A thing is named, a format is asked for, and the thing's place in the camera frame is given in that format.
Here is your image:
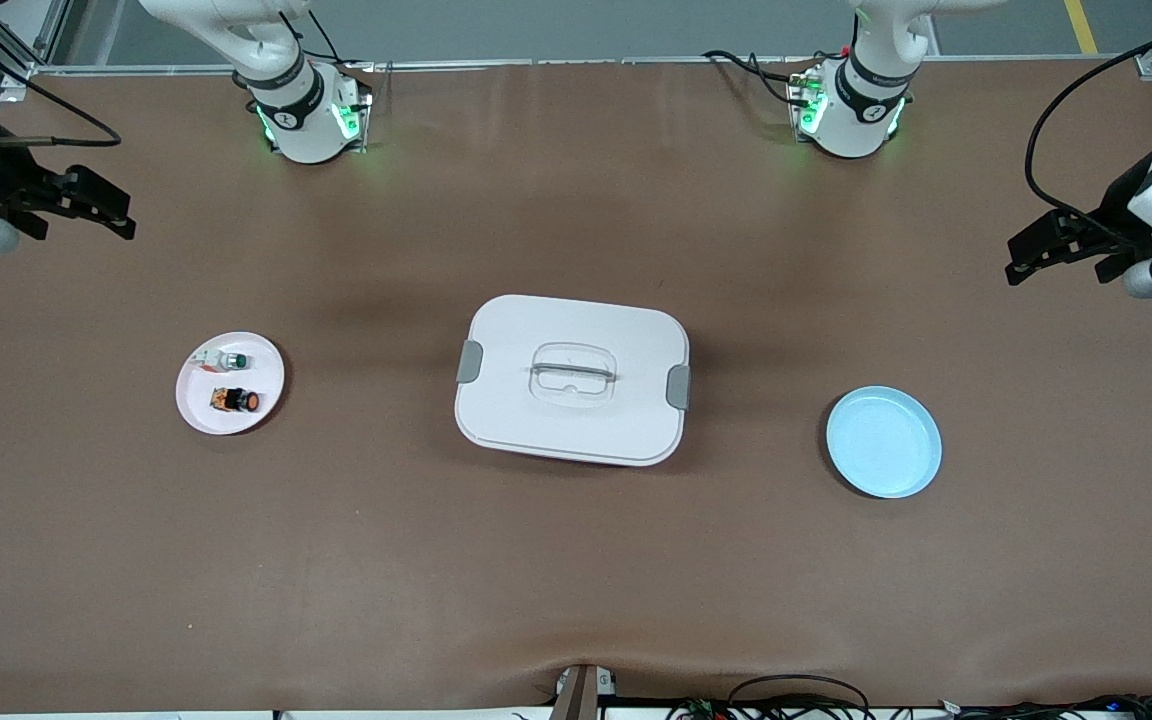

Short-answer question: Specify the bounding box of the small white green-capped bottle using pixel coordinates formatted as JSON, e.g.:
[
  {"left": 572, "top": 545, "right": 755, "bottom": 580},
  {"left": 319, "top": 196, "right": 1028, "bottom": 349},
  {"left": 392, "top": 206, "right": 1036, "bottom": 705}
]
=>
[{"left": 191, "top": 345, "right": 250, "bottom": 374}]

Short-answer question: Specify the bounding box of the light blue round plate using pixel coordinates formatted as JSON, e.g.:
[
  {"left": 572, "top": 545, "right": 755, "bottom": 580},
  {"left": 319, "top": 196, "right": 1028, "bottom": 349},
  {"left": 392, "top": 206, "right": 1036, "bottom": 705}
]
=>
[{"left": 826, "top": 385, "right": 943, "bottom": 500}]

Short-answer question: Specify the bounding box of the pink round plate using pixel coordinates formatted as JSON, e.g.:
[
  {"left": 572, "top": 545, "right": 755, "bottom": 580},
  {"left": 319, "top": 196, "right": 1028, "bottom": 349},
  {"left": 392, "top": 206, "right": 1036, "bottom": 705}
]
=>
[{"left": 175, "top": 331, "right": 287, "bottom": 436}]

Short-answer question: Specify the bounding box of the white lidded storage box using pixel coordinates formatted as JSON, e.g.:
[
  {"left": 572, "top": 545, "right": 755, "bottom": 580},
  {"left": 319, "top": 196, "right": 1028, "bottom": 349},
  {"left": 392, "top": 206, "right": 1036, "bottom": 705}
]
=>
[{"left": 454, "top": 294, "right": 692, "bottom": 468}]

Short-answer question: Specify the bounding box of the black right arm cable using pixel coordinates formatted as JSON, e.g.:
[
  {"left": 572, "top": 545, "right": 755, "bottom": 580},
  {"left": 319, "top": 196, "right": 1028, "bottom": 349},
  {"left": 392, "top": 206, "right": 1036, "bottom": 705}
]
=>
[{"left": 0, "top": 15, "right": 124, "bottom": 149}]

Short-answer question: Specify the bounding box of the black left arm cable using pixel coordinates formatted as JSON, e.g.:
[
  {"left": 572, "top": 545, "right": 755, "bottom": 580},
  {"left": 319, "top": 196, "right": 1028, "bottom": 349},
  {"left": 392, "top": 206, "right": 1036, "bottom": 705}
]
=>
[{"left": 1024, "top": 18, "right": 1152, "bottom": 241}]

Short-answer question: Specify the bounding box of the black arm base cable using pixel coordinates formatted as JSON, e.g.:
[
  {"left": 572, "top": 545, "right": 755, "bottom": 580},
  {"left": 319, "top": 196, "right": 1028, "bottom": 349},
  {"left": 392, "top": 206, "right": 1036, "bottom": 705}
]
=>
[{"left": 701, "top": 48, "right": 822, "bottom": 106}]

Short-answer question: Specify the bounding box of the black looped cable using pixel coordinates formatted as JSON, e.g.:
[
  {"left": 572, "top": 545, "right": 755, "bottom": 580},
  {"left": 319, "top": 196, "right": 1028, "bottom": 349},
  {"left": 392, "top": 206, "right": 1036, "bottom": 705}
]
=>
[{"left": 726, "top": 675, "right": 872, "bottom": 720}]

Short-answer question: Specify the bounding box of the black cable bundle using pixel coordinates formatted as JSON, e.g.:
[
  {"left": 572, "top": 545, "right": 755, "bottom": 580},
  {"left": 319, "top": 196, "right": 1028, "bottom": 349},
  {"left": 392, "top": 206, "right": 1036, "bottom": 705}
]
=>
[{"left": 666, "top": 693, "right": 1152, "bottom": 720}]

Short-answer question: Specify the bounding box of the brown camera mount bracket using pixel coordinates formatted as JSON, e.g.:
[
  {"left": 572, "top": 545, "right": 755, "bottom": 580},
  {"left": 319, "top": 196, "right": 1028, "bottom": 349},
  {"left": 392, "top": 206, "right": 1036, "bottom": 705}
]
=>
[{"left": 549, "top": 663, "right": 619, "bottom": 720}]

